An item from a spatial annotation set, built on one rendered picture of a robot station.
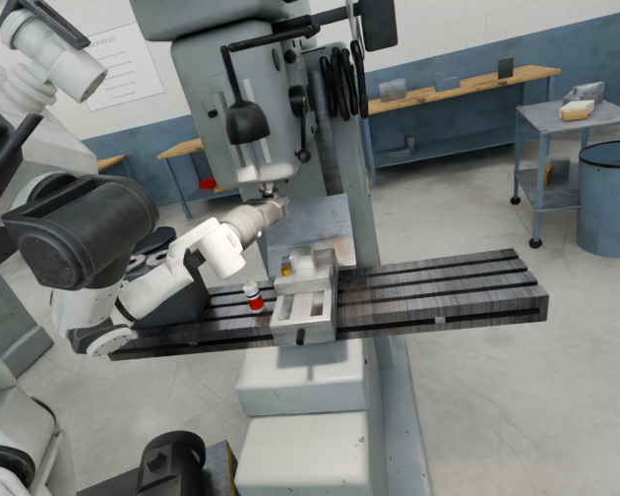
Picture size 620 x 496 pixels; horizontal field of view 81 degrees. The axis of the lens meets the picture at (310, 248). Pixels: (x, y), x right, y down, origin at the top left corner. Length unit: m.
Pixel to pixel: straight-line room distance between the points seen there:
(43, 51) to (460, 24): 4.83
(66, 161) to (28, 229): 0.14
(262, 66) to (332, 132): 0.52
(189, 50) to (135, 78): 5.01
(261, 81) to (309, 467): 0.84
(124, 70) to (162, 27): 5.09
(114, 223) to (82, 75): 0.22
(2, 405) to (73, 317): 0.28
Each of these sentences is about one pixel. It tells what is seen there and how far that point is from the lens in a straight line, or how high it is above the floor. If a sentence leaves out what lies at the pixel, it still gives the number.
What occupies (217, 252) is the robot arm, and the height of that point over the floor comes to 1.24.
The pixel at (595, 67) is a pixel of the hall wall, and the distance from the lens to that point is 5.78.
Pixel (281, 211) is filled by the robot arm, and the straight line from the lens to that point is 0.88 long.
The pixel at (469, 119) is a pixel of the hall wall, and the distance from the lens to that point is 5.34.
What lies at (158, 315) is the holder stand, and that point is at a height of 0.97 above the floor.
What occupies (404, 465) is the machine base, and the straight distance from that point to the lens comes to 1.56.
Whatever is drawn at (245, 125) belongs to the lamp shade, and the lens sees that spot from 0.63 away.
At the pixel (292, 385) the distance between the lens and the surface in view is 0.97.
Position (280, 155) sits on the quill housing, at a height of 1.37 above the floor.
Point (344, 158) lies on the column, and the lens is 1.28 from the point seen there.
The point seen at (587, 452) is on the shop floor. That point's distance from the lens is 1.92.
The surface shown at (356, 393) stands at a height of 0.80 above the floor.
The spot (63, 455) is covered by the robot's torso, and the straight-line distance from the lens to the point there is 1.08.
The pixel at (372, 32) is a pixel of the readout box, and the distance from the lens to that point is 1.06.
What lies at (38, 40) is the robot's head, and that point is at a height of 1.64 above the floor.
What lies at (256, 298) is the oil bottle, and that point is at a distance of 1.05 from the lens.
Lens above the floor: 1.54
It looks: 27 degrees down
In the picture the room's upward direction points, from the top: 14 degrees counter-clockwise
